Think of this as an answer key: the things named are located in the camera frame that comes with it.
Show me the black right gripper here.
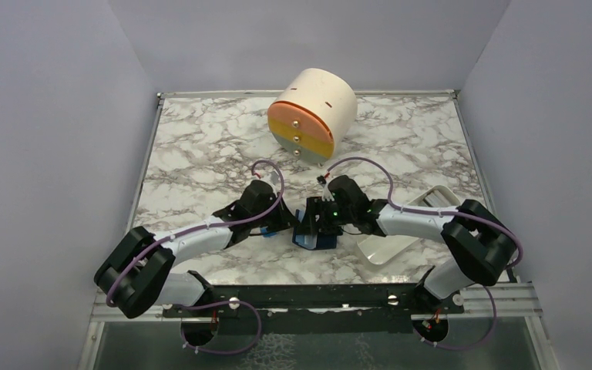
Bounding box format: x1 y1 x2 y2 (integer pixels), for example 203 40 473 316
297 196 355 236

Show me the blue card holder wallet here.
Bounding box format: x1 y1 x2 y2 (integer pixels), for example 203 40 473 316
291 226 343 251

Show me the white rectangular plastic tray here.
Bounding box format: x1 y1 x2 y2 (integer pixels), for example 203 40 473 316
356 184 463 267

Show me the stack of white cards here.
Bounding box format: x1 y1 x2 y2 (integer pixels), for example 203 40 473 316
414 187 456 208

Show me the round beige drawer cabinet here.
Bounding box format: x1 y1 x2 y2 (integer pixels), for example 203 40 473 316
267 68 358 165

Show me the small blue plastic box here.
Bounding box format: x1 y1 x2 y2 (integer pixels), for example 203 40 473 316
261 230 278 237

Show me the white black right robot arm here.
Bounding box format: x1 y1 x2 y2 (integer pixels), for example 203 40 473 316
295 175 518 314

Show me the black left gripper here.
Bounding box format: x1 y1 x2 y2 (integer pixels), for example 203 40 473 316
251 193 300 234

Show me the black metal base rail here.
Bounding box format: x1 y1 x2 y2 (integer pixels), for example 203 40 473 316
163 283 464 335

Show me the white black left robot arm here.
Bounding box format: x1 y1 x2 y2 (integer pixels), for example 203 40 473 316
94 180 298 318

